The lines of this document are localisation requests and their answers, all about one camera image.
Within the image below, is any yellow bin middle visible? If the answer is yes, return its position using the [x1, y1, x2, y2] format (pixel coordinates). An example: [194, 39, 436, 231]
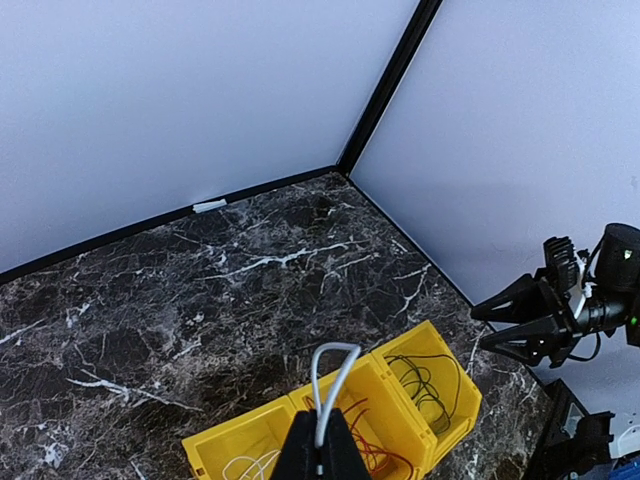
[287, 352, 436, 480]

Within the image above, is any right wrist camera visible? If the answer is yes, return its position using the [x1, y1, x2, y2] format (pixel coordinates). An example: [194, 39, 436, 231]
[543, 236, 590, 297]

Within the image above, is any yellow bin left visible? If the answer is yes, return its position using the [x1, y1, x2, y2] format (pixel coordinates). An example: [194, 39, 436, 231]
[182, 396, 297, 479]

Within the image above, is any white tape strip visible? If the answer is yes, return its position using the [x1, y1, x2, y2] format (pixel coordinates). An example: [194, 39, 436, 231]
[192, 199, 227, 214]

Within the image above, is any white cable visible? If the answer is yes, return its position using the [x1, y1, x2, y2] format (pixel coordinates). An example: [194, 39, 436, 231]
[222, 342, 362, 480]

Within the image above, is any yellow bin right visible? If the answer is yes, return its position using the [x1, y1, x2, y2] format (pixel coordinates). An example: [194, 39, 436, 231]
[371, 321, 482, 472]

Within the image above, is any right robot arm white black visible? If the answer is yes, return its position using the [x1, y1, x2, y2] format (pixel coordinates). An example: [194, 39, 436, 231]
[471, 223, 639, 368]

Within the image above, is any red cable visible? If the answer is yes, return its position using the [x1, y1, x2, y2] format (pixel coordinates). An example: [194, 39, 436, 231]
[344, 397, 416, 480]

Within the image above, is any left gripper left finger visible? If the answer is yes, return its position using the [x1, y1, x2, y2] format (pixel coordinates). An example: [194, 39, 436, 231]
[270, 410, 318, 480]

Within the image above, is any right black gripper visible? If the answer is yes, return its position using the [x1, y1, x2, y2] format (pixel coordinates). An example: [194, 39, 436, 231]
[470, 267, 583, 369]

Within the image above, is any right black frame post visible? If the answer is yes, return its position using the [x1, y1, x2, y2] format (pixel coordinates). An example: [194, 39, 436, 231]
[336, 0, 443, 177]

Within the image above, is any black cable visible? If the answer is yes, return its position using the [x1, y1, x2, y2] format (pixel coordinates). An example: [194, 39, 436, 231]
[383, 353, 464, 434]

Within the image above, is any yellow bin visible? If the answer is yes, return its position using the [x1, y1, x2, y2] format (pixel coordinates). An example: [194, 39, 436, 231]
[371, 321, 482, 472]
[182, 396, 297, 479]
[287, 352, 436, 480]

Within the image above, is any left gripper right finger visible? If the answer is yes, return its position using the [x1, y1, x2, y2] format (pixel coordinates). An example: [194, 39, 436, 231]
[319, 408, 371, 480]

